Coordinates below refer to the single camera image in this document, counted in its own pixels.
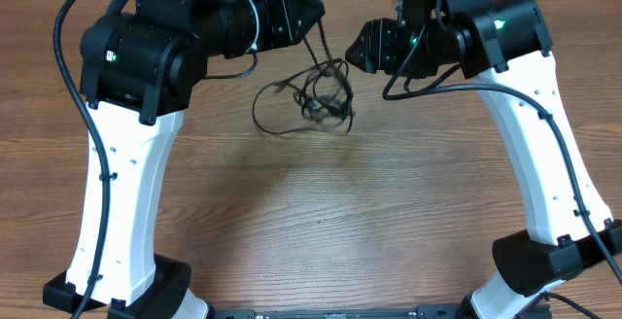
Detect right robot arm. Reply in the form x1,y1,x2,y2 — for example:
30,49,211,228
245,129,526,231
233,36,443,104
346,0,621,318

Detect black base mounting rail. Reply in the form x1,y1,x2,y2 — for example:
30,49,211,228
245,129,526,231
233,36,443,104
207,304,464,319

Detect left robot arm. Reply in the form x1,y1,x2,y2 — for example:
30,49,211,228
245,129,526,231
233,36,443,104
43,0,325,319

